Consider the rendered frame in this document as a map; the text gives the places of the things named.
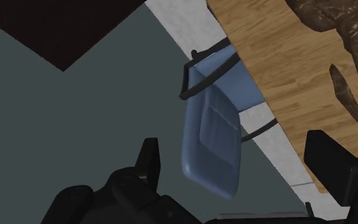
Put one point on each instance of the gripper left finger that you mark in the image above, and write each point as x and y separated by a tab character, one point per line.
126	192

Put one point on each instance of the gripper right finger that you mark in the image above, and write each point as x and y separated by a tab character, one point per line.
336	167

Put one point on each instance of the wooden table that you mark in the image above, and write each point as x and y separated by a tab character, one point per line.
274	62

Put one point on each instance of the blue chair with black frame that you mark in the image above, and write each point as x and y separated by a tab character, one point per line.
209	149

